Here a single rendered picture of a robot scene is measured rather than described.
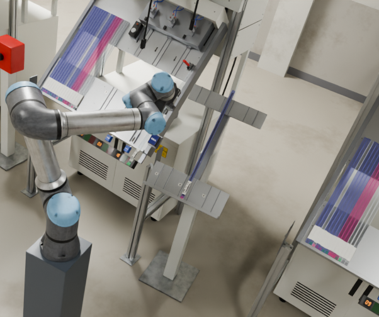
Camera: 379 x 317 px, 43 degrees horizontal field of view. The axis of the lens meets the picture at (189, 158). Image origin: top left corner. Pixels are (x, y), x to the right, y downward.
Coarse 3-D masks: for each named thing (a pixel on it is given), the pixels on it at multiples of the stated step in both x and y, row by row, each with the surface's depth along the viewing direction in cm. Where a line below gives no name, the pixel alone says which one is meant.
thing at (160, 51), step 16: (96, 0) 245; (112, 0) 242; (128, 0) 240; (144, 0) 238; (128, 16) 238; (128, 32) 236; (160, 32) 232; (128, 48) 234; (144, 48) 232; (160, 48) 230; (176, 48) 228; (192, 48) 226; (160, 64) 228; (176, 64) 226
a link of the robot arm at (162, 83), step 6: (156, 72) 170; (162, 72) 169; (156, 78) 169; (162, 78) 169; (168, 78) 169; (150, 84) 171; (156, 84) 169; (162, 84) 169; (168, 84) 169; (156, 90) 170; (162, 90) 169; (168, 90) 171; (156, 96) 172; (162, 96) 174; (168, 96) 178
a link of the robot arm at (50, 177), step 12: (24, 84) 156; (12, 96) 152; (24, 96) 150; (36, 96) 152; (12, 108) 149; (36, 144) 164; (48, 144) 167; (36, 156) 168; (48, 156) 170; (36, 168) 173; (48, 168) 172; (36, 180) 180; (48, 180) 176; (60, 180) 179; (48, 192) 178
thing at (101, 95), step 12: (96, 84) 234; (108, 84) 232; (84, 96) 234; (96, 96) 232; (108, 96) 231; (120, 96) 229; (84, 108) 232; (96, 108) 231; (108, 108) 229; (120, 108) 228; (120, 132) 225; (132, 132) 224; (144, 132) 222; (144, 144) 221
